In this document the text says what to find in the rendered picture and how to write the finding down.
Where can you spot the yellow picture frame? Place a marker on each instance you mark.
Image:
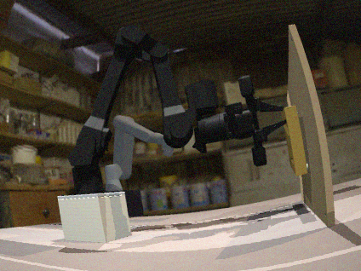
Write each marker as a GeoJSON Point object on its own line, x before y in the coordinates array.
{"type": "Point", "coordinates": [294, 140]}

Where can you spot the tan rectangular board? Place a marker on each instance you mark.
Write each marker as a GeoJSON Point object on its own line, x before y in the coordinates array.
{"type": "Point", "coordinates": [316, 184]}

